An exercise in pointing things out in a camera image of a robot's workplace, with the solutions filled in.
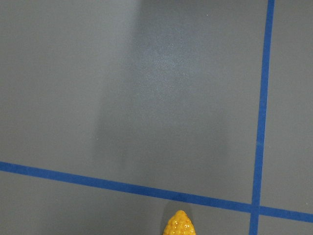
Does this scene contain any yellow toy corn cob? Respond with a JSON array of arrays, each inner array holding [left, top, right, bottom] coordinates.
[[162, 210, 196, 235]]

